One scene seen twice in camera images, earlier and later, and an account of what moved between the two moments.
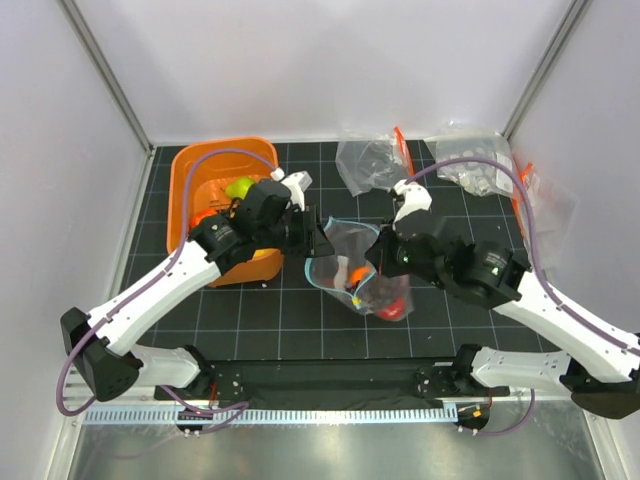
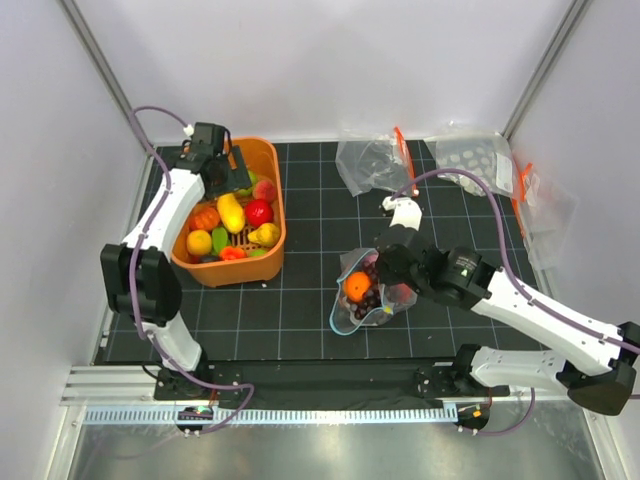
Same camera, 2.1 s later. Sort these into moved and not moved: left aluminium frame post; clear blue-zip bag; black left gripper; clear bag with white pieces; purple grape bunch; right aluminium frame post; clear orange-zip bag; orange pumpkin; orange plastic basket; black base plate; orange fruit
Moved: black left gripper; orange fruit; purple grape bunch; clear blue-zip bag
Not moved: right aluminium frame post; orange pumpkin; clear bag with white pieces; clear orange-zip bag; orange plastic basket; left aluminium frame post; black base plate
